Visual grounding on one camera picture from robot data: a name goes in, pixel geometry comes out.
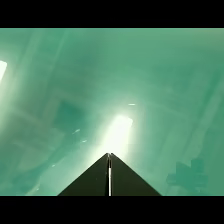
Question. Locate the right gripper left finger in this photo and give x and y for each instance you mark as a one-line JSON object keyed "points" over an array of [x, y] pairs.
{"points": [[91, 181]]}

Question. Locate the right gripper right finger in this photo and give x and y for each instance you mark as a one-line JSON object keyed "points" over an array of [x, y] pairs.
{"points": [[130, 181]]}

